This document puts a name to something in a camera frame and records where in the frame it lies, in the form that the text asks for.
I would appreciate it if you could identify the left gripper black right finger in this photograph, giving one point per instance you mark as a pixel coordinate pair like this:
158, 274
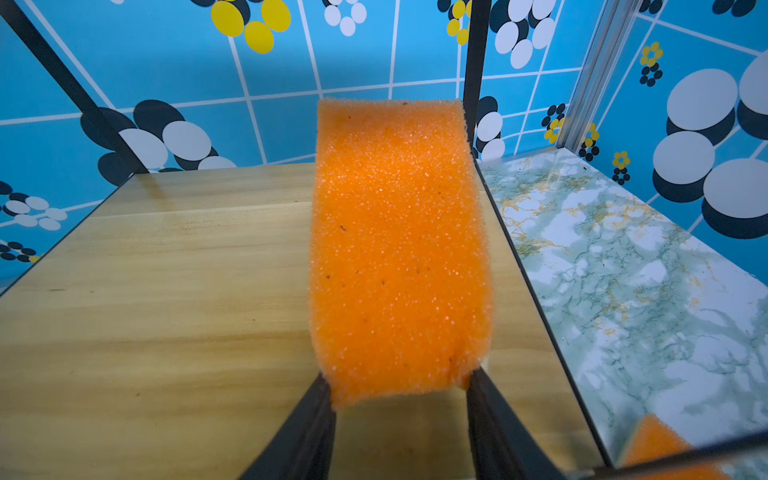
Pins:
501, 446

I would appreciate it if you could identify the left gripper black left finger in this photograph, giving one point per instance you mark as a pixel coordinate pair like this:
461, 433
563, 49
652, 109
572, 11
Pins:
303, 446

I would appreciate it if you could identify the orange sponge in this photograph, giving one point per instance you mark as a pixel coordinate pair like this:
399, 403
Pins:
652, 439
400, 283

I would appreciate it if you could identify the orange sponge front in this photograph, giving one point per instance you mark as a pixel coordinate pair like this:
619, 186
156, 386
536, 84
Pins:
400, 283

